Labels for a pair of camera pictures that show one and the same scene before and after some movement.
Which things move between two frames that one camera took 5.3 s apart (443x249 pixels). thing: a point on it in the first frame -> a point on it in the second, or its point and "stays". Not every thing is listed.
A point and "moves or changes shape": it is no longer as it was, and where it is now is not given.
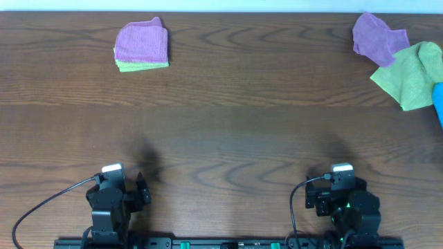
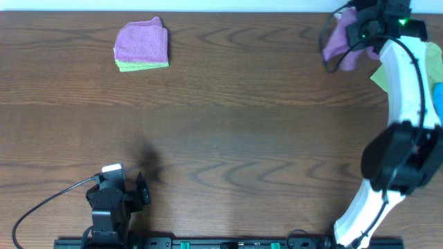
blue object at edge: (437, 100) stays
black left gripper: (139, 193) stays
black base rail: (231, 243) stays
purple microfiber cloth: (374, 40) moves or changes shape
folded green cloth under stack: (125, 66) stays
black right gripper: (312, 194) -> (355, 29)
